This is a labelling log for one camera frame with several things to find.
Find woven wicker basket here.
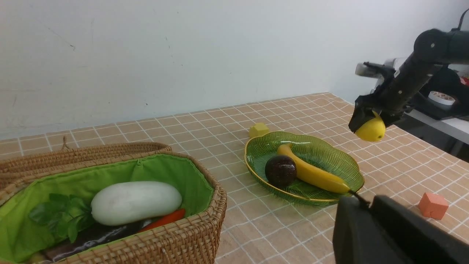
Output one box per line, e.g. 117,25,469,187
1,151,227,264

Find red chili pepper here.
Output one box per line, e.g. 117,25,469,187
139,208,185,233

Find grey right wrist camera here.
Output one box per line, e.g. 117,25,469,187
355,58,401,81

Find dark purple passion fruit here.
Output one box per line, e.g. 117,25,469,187
265,155,298,189

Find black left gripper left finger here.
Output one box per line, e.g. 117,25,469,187
333,197,413,264

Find green glass plate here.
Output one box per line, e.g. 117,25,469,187
244,131,365,206

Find wicker basket lid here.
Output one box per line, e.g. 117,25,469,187
0,136,171,188

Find white radish with leaves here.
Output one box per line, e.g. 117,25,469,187
29,181,183,242

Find yellow banana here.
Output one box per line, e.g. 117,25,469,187
277,143,351,194

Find checkered beige tablecloth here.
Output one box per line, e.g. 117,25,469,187
1,92,469,264

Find purple eggplant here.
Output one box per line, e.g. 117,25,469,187
42,219,151,262

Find yellow lemon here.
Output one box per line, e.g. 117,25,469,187
354,111,386,142

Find white side table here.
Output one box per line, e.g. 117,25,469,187
407,110,469,144

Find yellow foam cube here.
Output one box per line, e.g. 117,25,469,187
248,122,270,139

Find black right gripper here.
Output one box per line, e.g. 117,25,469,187
348,82,417,133

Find orange foam cube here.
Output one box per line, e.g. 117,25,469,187
418,192,449,220

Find white tape roll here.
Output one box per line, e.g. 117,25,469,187
428,91,456,106

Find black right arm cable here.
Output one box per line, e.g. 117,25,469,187
456,8,469,32

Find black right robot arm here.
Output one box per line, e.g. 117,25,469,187
348,29,469,133

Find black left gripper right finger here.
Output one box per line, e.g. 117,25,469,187
370,195,469,264

